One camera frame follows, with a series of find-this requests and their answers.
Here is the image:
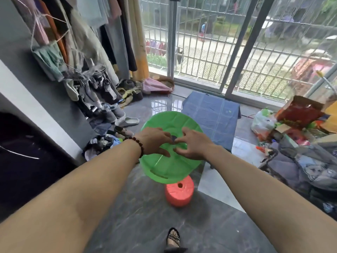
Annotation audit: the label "pink hanging garment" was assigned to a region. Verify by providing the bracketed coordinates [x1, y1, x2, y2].
[15, 0, 51, 46]

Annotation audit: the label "black white woven sandal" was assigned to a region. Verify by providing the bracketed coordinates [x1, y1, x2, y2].
[166, 228, 181, 248]

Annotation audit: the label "clip drying hanger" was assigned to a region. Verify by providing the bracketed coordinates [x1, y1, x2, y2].
[66, 64, 111, 87]

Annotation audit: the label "green plastic stool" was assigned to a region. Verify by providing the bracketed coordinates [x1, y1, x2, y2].
[139, 111, 205, 185]

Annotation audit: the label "grey sliding glass door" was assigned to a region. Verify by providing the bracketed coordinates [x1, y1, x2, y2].
[225, 0, 337, 108]
[168, 0, 260, 94]

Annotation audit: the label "black hanging garment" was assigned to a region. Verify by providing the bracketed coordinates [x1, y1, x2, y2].
[115, 0, 139, 73]

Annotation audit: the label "person's left forearm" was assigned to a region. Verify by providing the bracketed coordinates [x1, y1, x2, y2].
[0, 141, 144, 253]

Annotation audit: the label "pink folded umbrella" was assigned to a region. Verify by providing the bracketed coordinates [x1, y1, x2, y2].
[142, 77, 174, 95]

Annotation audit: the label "black quilted bear print jacket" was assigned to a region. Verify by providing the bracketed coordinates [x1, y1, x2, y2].
[259, 135, 337, 208]

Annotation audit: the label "red round basin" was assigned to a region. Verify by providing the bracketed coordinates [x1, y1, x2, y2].
[157, 76, 176, 90]

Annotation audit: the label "heap of worn shoes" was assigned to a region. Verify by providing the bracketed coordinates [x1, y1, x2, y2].
[115, 79, 145, 108]

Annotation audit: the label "white plastic bag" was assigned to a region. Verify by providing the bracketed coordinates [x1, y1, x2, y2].
[250, 109, 277, 136]

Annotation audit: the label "grey fabric slipper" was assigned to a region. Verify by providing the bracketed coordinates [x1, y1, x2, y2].
[101, 109, 118, 124]
[109, 104, 126, 119]

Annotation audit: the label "coral round plastic stool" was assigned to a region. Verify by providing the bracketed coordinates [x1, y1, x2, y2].
[165, 175, 195, 208]

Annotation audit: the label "red bead bracelet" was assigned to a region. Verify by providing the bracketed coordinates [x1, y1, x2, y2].
[123, 136, 145, 159]

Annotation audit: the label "red covered vehicle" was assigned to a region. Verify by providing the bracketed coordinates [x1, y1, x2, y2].
[288, 48, 335, 95]

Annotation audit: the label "pale green hanging garment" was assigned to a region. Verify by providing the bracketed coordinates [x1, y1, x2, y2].
[32, 42, 68, 82]

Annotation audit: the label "torn cardboard piece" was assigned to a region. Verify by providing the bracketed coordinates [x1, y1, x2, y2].
[273, 123, 291, 135]

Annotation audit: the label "orange hanging garment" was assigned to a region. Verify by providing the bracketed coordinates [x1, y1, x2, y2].
[37, 0, 70, 64]

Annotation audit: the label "person's right hand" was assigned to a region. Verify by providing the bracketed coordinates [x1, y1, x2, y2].
[173, 126, 219, 161]

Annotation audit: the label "yellow orange curtain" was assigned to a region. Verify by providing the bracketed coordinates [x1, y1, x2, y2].
[126, 0, 151, 82]

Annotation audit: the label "grey hanging garment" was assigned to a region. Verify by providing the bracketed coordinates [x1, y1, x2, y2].
[104, 13, 131, 81]

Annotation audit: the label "grey framed window panel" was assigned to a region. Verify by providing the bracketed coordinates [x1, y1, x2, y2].
[139, 0, 172, 77]

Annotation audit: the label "grey rubber slipper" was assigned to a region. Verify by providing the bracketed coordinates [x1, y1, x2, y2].
[115, 117, 140, 128]

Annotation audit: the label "beige hanging garment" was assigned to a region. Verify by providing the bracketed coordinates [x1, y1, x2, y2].
[52, 0, 120, 85]

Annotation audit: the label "pile of mixed clothes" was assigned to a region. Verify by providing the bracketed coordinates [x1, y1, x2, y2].
[83, 134, 124, 162]

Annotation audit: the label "pale wooden pole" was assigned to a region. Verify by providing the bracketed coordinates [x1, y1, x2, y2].
[316, 70, 337, 94]

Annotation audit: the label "red plastic bag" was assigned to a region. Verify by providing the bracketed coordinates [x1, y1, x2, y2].
[285, 128, 306, 143]

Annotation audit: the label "person's left hand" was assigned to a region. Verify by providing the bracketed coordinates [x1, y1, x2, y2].
[134, 127, 174, 158]

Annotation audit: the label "brown printed cardboard box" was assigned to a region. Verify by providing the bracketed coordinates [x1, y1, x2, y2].
[310, 133, 337, 148]

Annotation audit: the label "blue lined cloth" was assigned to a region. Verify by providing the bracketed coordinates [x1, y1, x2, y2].
[181, 91, 242, 153]

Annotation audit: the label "person's grey trousers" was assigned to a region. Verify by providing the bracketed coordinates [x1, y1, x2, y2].
[163, 246, 189, 253]

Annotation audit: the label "navy fabric bag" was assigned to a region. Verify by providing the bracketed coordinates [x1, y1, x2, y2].
[89, 118, 112, 136]

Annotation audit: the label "person's right forearm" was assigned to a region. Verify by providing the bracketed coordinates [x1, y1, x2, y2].
[208, 146, 337, 253]

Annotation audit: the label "red printed carton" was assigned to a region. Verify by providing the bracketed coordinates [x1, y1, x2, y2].
[276, 95, 326, 129]

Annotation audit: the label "tan rubber slipper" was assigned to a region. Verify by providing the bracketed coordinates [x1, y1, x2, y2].
[113, 125, 134, 137]

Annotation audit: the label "yellow cardboard sheet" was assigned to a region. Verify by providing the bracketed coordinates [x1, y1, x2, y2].
[320, 101, 337, 134]

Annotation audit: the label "white clothes hanger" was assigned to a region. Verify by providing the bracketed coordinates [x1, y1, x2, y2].
[0, 144, 40, 160]

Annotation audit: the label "green white carton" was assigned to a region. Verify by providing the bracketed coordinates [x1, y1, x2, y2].
[283, 134, 299, 148]

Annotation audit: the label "light blue hanging garment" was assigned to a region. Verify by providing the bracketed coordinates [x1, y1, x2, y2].
[76, 0, 110, 28]

